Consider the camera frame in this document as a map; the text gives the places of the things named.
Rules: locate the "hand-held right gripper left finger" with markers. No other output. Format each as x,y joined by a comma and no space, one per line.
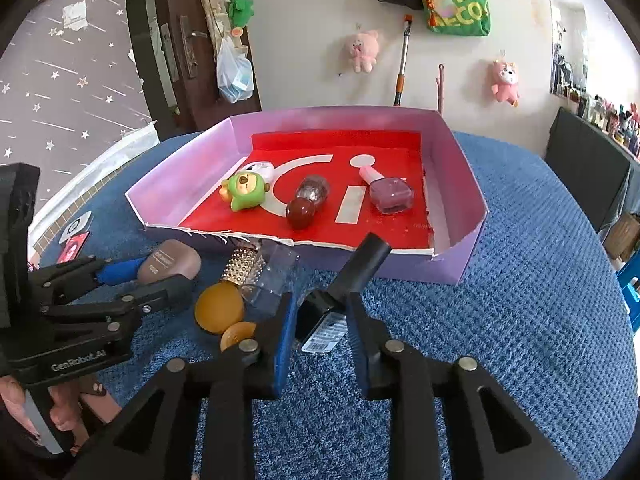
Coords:
282,345

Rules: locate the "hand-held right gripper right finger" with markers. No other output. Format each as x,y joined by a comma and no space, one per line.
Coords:
359,350

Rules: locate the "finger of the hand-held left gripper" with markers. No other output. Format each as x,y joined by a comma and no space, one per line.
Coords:
160,295
120,270

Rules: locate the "taupe compact case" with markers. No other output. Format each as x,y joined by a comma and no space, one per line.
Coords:
170,260

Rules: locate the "black nail polish bottle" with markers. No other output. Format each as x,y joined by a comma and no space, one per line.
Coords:
350,280

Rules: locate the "glitter bottle round red cap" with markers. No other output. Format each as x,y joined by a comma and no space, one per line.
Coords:
300,212

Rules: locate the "green bear toy figure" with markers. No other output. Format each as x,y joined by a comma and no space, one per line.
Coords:
245,190

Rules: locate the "purple nail polish bottle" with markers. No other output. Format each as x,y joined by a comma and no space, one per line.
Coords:
392,195

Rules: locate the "lilac round case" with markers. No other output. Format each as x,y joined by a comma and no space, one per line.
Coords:
260,169

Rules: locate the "purple cardboard box red inside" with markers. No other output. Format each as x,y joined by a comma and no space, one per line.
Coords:
280,125

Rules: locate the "person's left hand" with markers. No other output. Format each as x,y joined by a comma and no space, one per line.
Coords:
65,407

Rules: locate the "pink photo card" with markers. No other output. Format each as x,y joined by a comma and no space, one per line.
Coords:
72,249

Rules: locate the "white card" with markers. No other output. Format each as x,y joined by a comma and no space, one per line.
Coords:
76,225

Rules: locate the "blue knitted blanket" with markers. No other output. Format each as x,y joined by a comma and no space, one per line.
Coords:
500,320

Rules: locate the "brown door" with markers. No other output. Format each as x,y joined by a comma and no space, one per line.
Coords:
200,100

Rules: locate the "clear plastic bag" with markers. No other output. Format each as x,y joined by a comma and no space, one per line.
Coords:
235,77

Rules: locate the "pink hook stick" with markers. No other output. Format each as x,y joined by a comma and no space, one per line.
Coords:
440,90

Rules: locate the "blue plastic stool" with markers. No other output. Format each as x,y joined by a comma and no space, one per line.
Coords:
631,280

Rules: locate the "beige hanging organizer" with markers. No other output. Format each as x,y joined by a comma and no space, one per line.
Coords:
212,0

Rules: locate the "green plush toy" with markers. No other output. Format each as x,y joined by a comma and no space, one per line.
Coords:
241,10

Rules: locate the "dresser with dark cloth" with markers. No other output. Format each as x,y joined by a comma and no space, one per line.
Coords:
580,160

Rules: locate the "pink plush toy white face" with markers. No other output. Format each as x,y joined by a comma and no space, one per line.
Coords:
505,80

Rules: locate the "row of cosmetics bottles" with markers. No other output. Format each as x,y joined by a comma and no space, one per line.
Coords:
610,120

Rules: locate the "green tote bag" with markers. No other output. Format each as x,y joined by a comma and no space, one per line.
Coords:
460,10

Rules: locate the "wall mirror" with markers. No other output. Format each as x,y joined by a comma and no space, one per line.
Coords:
570,35

